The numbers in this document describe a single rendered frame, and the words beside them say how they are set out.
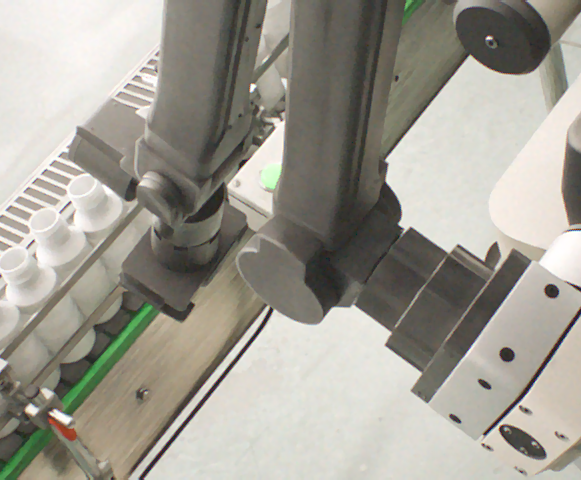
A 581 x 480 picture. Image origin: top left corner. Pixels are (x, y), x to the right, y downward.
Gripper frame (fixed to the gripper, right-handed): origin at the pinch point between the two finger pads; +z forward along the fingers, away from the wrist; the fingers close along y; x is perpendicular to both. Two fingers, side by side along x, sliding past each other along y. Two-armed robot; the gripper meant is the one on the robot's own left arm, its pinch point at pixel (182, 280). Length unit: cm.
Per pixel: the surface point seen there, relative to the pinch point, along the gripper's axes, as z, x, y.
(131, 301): 39.3, -11.2, -7.8
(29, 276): 26.5, -19.2, -0.2
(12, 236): 193, -78, -53
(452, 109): 156, -2, -124
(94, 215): 28.1, -18.2, -10.7
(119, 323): 38.8, -10.7, -4.5
